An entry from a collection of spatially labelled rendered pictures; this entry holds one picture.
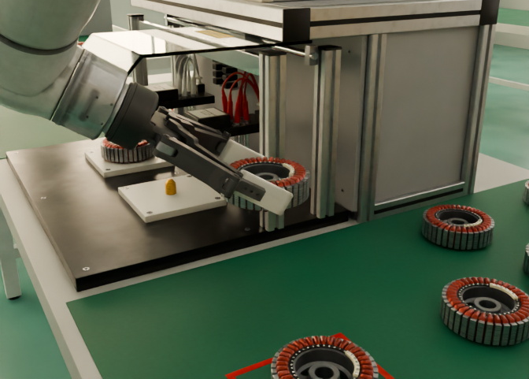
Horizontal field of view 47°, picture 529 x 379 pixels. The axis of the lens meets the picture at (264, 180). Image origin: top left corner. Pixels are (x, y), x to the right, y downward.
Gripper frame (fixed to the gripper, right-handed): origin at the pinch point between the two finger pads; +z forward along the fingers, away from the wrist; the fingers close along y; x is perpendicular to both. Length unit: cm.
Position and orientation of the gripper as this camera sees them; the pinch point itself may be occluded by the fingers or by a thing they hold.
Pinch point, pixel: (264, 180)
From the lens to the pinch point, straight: 76.6
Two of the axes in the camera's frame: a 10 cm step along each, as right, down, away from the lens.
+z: 8.5, 4.1, 3.3
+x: 5.0, -8.4, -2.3
